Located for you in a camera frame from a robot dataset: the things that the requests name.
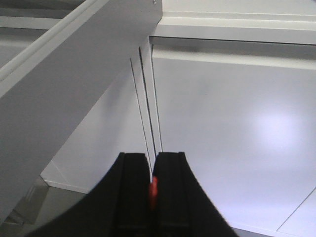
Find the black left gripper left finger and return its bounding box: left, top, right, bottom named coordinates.
left=28, top=153, right=150, bottom=237

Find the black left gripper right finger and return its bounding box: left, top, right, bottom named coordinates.
left=154, top=152, right=237, bottom=237

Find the red plastic spoon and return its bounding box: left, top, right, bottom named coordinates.
left=149, top=176, right=158, bottom=211

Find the grey cabinet door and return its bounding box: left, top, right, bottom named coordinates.
left=0, top=0, right=162, bottom=220

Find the white cabinet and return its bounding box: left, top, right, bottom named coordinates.
left=0, top=0, right=316, bottom=237

